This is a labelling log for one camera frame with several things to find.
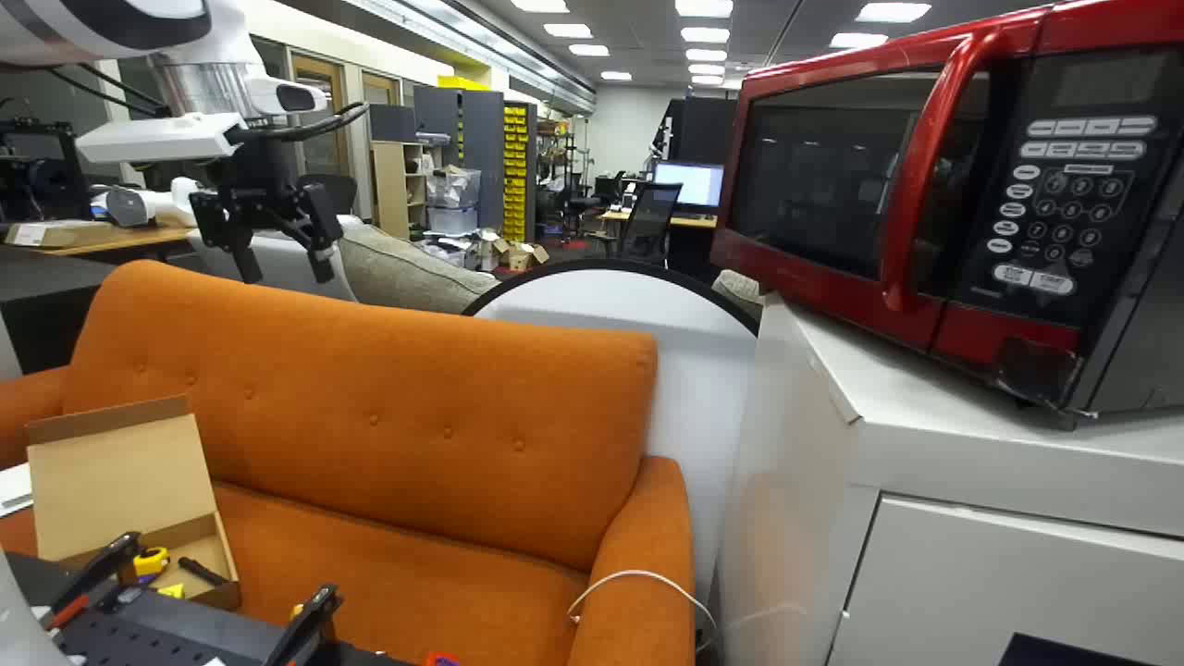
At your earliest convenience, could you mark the dark tall cabinet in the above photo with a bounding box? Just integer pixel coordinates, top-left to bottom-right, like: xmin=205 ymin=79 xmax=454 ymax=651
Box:
xmin=410 ymin=80 xmax=510 ymax=236

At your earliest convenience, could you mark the wooden desk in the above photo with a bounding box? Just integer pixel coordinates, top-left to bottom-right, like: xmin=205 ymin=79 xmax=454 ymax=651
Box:
xmin=0 ymin=218 xmax=202 ymax=264

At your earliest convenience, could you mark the yellow black striped pillar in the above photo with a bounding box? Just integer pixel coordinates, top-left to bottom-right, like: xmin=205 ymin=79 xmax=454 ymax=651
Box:
xmin=498 ymin=99 xmax=536 ymax=244

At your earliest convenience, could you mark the white cable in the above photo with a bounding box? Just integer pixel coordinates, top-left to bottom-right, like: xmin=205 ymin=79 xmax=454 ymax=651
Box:
xmin=567 ymin=566 xmax=722 ymax=635

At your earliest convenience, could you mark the white round reflector panel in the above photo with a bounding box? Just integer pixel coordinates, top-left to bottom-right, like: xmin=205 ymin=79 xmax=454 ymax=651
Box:
xmin=463 ymin=255 xmax=761 ymax=607

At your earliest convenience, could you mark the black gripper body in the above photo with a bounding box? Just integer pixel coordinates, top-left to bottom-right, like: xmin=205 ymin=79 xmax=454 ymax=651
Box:
xmin=186 ymin=122 xmax=347 ymax=252

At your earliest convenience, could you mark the grey cushion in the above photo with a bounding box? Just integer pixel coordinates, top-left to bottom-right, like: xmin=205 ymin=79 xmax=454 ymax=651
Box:
xmin=165 ymin=215 xmax=505 ymax=317

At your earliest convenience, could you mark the black office chair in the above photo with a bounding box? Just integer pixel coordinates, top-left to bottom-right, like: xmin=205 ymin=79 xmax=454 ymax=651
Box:
xmin=621 ymin=183 xmax=686 ymax=264

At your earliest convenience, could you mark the red microwave oven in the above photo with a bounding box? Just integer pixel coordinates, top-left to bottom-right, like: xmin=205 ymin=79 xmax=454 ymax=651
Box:
xmin=707 ymin=0 xmax=1184 ymax=423

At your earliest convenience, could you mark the open cardboard box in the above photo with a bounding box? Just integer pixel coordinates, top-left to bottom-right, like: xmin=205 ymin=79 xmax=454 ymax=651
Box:
xmin=24 ymin=396 xmax=243 ymax=612

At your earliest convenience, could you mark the black clamp handle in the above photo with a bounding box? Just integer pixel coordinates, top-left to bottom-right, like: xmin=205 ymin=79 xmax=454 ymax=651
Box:
xmin=262 ymin=582 xmax=345 ymax=666

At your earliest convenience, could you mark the wooden shelf unit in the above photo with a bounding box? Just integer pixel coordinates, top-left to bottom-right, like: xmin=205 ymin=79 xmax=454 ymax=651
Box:
xmin=367 ymin=137 xmax=436 ymax=236

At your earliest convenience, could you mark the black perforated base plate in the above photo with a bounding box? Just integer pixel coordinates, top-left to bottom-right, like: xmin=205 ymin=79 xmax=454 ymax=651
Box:
xmin=54 ymin=588 xmax=410 ymax=666

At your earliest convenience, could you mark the lit laptop screen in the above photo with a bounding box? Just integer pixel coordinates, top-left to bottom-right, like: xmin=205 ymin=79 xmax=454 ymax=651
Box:
xmin=648 ymin=158 xmax=731 ymax=215

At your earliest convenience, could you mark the small yellow object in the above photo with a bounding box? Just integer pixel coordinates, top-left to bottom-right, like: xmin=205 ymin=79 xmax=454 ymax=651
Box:
xmin=131 ymin=543 xmax=174 ymax=585

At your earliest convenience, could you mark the orange fabric couch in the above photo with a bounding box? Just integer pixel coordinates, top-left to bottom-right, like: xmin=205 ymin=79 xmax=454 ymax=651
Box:
xmin=0 ymin=255 xmax=701 ymax=666

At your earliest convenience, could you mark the black clamp with orange tip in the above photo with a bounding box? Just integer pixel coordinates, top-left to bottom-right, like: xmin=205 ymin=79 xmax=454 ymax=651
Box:
xmin=38 ymin=529 xmax=145 ymax=633

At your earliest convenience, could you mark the yellow black screwdriver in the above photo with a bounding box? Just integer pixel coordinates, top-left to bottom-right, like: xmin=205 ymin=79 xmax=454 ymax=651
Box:
xmin=157 ymin=553 xmax=239 ymax=602

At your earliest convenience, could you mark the white cabinet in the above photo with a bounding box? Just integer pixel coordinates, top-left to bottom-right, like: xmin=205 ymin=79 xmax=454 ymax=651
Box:
xmin=716 ymin=291 xmax=1184 ymax=666

